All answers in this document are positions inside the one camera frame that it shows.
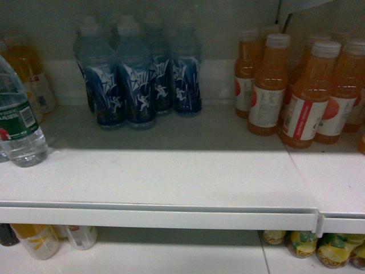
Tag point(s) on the green label water bottle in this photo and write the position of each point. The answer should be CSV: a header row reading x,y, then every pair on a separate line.
x,y
22,138

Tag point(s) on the orange juice bottle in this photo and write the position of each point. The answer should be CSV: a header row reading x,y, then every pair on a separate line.
x,y
310,96
245,68
270,84
347,85

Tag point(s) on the blue sports drink bottle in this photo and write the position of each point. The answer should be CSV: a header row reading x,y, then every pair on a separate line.
x,y
134,61
186,55
161,64
98,62

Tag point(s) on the yellow vitamin drink bottle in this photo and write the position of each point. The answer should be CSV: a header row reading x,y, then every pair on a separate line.
x,y
19,47

